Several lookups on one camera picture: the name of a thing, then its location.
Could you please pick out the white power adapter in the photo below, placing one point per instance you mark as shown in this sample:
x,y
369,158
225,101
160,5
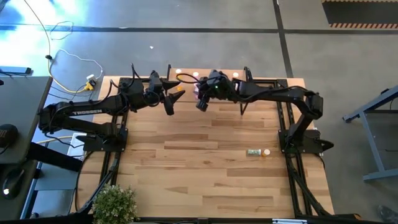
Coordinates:
x,y
91,77

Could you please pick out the silver metal plate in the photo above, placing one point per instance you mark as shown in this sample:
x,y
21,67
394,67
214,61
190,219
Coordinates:
x,y
289,221

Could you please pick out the black desk leg beam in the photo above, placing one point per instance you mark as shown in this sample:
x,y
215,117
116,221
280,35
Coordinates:
x,y
53,157

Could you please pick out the black computer mouse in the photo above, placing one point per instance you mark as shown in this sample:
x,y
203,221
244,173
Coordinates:
x,y
12,183

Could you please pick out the person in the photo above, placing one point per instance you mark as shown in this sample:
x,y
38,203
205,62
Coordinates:
x,y
387,214

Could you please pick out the blue grey metal stand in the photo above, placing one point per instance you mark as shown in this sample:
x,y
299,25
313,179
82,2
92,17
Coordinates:
x,y
373,104

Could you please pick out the red pill bottle white cap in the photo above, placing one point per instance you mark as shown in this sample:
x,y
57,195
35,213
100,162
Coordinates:
x,y
235,74

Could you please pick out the white paper sheet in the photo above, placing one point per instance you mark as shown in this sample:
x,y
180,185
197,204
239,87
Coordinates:
x,y
74,149

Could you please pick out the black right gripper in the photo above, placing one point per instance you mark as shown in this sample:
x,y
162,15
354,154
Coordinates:
x,y
217,87

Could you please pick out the wooden shelf black metal legs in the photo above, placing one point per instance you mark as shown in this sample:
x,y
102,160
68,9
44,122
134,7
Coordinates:
x,y
189,98

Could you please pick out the grey desk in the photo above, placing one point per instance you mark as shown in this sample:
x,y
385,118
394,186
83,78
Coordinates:
x,y
21,102

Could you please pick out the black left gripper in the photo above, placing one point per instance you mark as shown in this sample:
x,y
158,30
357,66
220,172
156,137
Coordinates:
x,y
155,93

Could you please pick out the green artificial potted plant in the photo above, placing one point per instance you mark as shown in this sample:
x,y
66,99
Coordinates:
x,y
115,203

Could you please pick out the black mat hazard stripe edge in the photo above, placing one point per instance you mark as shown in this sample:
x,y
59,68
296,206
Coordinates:
x,y
360,12

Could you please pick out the black aluminium extrusion frame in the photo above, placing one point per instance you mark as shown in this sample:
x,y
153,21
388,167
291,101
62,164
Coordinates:
x,y
303,188

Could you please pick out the black round case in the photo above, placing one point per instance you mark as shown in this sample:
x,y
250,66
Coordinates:
x,y
7,135

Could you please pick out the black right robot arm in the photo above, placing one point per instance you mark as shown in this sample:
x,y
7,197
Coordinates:
x,y
280,93

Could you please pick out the green pill bottle white cap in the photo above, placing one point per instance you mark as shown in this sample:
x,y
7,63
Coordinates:
x,y
254,152

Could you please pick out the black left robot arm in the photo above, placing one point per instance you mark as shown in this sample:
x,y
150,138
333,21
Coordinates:
x,y
87,112

